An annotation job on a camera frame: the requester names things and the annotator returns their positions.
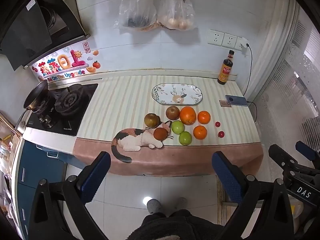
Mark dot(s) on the white container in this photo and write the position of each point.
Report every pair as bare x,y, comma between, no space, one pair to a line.
296,212

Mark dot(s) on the black gas stove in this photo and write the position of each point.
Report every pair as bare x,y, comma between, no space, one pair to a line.
72,116

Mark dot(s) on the striped cat-print table mat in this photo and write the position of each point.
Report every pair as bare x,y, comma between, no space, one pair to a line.
120,100

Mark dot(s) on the green apple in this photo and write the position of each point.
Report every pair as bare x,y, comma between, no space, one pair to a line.
185,138
177,127

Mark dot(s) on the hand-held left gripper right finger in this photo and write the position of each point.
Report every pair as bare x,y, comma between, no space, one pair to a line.
226,177

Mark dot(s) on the dark soy sauce bottle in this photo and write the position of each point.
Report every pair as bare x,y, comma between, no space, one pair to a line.
225,71

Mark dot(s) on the black range hood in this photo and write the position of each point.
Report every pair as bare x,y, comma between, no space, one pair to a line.
30,30

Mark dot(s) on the person's dark fleece clothing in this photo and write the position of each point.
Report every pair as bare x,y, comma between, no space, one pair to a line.
175,226

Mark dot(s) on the frosted glass sliding door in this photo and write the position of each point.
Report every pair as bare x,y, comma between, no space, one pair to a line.
295,80

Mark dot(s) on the oval floral ceramic plate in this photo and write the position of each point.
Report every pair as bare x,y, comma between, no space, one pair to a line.
170,90

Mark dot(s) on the white wall socket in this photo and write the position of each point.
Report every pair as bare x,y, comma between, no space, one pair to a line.
228,40
214,37

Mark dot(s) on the large orange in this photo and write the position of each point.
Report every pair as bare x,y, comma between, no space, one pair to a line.
187,115

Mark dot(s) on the clear plastic bag of eggs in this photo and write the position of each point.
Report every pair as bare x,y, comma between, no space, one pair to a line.
176,15

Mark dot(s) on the clear plastic bag dark contents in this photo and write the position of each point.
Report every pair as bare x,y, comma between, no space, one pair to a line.
136,10

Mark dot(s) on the white charger plug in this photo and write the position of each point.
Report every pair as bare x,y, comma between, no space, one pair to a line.
242,43

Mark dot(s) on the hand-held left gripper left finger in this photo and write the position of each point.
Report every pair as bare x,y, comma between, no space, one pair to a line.
96,177

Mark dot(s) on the black frying pan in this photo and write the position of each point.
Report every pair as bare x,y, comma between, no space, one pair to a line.
37,93

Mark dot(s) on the colourful wall sticker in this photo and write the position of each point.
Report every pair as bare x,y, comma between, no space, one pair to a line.
65,65

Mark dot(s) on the grey slipper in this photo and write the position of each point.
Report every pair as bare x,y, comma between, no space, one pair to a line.
181,203
154,206

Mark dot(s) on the blue kitchen cabinet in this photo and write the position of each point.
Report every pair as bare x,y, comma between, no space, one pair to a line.
32,170

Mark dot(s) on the blue power bank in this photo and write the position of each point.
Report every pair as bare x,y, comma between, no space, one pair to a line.
237,100

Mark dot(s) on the small orange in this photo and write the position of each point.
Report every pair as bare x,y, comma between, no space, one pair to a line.
204,117
200,132

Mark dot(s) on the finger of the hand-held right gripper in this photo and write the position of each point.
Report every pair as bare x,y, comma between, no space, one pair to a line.
306,148
280,156

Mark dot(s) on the small brown card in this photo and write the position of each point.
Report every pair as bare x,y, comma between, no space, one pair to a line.
223,103

